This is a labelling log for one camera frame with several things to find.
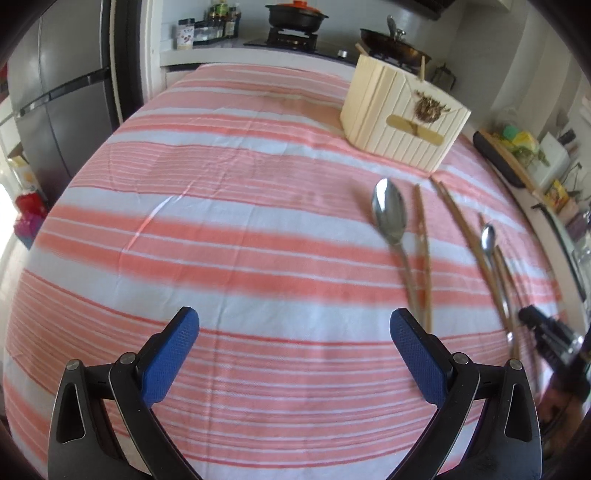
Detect small steel spoon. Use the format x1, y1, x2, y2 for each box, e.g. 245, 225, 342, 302
480, 223, 515, 356

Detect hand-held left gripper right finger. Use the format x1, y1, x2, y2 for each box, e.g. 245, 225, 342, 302
385, 308, 544, 480

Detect yellow snack packet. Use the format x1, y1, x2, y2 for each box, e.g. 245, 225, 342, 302
546, 179, 572, 209

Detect glass french press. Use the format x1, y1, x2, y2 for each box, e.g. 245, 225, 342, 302
434, 64, 458, 92

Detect yellow green cloth bundle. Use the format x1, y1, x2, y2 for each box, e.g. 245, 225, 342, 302
491, 124, 551, 168

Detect black gas stove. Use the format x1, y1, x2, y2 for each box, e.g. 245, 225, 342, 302
244, 27, 357, 59

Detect red container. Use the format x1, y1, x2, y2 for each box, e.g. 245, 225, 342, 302
14, 191, 48, 247

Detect wooden board with black edge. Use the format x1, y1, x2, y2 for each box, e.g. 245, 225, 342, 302
473, 130, 542, 195

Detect white knife block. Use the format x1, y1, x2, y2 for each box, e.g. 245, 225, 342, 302
537, 130, 583, 186

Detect large steel spoon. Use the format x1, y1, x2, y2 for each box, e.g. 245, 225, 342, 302
372, 178, 426, 325

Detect black pot with orange lid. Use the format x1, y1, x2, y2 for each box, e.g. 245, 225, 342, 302
265, 0, 330, 29

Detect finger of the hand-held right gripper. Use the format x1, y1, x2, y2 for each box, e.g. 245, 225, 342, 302
518, 305, 585, 371

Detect cream ribbed utensil holder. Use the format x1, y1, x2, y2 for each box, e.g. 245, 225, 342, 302
340, 52, 472, 173

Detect grey refrigerator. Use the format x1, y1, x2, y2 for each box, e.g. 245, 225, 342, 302
7, 0, 118, 201

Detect red white striped tablecloth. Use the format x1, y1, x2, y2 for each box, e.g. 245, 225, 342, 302
2, 64, 575, 480

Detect black rack with sauce bottles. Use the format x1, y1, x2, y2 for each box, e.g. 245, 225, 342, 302
193, 1, 242, 45

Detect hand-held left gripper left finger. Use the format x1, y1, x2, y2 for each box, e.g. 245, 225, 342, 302
47, 306, 204, 480

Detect white lidded spice jar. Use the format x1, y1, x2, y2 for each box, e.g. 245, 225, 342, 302
176, 18, 196, 51

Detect dark wok with lid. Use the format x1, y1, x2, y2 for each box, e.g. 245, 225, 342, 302
359, 15, 433, 66

